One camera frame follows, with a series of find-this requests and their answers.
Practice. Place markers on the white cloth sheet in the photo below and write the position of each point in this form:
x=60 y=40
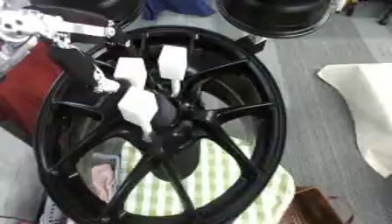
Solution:
x=365 y=102

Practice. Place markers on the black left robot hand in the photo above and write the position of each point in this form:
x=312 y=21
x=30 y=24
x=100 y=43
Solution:
x=76 y=67

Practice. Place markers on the black spoked wheel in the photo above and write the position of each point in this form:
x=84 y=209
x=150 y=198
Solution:
x=265 y=116

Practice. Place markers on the brown wooden box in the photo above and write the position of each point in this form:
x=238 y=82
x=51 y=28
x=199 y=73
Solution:
x=311 y=208

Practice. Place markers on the black round tyre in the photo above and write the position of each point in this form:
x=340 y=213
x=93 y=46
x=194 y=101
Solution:
x=109 y=7

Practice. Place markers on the blue fabric object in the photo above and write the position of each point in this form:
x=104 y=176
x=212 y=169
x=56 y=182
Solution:
x=176 y=7

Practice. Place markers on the pink fabric item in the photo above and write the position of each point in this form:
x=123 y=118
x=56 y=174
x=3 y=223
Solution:
x=104 y=182

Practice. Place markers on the white pin with thin stem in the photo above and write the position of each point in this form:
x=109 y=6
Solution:
x=130 y=70
x=138 y=106
x=172 y=62

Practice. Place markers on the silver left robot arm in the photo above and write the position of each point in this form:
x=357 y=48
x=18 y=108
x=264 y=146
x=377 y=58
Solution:
x=15 y=26

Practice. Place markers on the red fabric object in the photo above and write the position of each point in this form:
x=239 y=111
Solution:
x=23 y=87

